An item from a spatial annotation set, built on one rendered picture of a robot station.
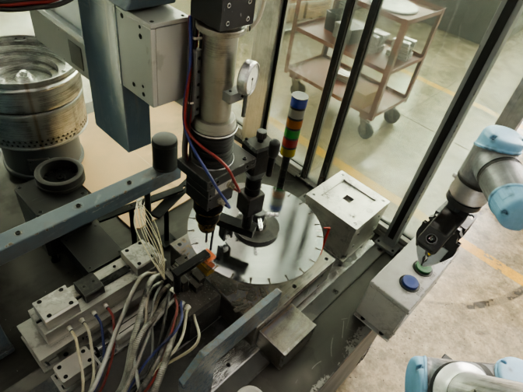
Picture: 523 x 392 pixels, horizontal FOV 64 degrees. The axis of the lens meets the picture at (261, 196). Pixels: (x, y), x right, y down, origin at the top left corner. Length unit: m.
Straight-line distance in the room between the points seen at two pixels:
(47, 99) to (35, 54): 0.24
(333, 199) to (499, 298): 1.52
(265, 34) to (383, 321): 0.91
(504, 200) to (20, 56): 1.31
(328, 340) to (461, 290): 1.45
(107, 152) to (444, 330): 1.70
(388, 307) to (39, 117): 1.03
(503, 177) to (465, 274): 1.81
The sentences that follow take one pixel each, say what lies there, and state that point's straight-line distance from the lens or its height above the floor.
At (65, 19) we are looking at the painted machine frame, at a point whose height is 1.33.
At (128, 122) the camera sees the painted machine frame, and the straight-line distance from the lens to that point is 0.75.
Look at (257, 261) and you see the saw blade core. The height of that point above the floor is 0.95.
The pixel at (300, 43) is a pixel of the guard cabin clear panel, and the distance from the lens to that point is 1.36.
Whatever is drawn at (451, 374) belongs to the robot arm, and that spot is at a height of 1.00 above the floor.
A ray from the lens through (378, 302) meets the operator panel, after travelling 1.10.
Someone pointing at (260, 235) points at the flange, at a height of 0.96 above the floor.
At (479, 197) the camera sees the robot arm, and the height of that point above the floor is 1.21.
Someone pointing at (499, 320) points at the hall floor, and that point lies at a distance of 2.48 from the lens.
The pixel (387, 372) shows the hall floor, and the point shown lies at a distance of 2.04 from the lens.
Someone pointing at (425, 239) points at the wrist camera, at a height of 1.11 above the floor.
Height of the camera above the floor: 1.69
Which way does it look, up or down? 42 degrees down
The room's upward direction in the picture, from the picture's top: 11 degrees clockwise
